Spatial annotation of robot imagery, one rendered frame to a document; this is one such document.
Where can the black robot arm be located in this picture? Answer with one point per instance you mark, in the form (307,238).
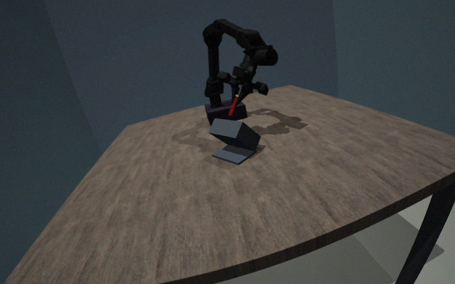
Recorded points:
(257,53)

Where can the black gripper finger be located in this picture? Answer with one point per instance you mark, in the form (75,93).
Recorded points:
(235,90)
(244,92)

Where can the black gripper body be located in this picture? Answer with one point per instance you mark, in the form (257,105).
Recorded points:
(226,78)

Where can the red peg with white end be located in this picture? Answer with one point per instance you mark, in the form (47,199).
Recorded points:
(233,106)

